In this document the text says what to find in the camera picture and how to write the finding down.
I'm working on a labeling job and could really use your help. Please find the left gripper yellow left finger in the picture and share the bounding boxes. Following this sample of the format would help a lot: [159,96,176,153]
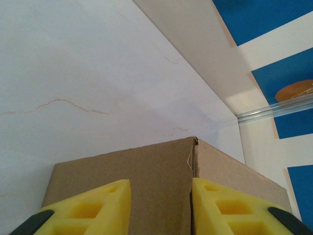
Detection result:
[9,178,133,235]

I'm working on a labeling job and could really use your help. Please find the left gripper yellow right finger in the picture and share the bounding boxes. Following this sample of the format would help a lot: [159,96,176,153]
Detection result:
[192,177,313,235]

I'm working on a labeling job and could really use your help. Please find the brown cardboard box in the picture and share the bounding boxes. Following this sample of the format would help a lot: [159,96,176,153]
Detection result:
[41,136,293,235]

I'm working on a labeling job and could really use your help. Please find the aluminium frame post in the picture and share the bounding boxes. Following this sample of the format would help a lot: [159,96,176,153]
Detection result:
[235,94,313,125]

